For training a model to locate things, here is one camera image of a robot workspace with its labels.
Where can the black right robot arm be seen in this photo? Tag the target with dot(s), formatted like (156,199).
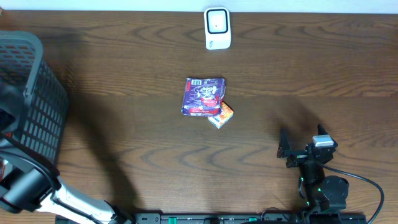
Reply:
(325,195)

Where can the grey plastic mesh basket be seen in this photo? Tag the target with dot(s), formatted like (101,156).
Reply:
(32,94)

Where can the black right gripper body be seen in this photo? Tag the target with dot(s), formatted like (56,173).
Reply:
(297,157)

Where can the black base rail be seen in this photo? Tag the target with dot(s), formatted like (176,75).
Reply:
(250,218)

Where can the small orange box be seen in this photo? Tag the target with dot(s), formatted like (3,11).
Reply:
(219,120)

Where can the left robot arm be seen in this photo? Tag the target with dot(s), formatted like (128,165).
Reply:
(40,188)

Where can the white barcode scanner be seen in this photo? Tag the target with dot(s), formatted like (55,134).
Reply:
(217,28)

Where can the purple snack bag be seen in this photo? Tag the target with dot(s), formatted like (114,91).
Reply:
(203,97)

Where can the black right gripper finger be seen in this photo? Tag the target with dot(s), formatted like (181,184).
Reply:
(321,130)
(284,147)

